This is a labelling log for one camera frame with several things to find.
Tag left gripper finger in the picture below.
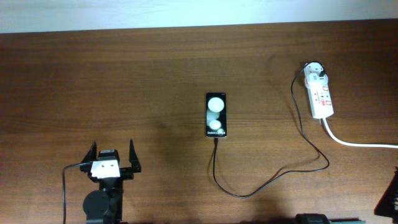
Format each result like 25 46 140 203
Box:
129 139 141 173
81 141 97 164

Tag black smartphone with white circles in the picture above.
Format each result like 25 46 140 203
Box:
205 92 228 138

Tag white power strip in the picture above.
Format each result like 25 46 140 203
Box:
303 61 334 119

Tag black charging cable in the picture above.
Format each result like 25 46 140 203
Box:
212 60 330 199

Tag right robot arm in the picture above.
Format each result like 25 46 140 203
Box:
295 167 397 224

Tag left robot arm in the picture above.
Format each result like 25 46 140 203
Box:
80 141 141 224

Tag white USB charger plug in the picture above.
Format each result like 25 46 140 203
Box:
304 61 328 89

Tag white power strip cord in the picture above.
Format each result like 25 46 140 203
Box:
320 117 398 149

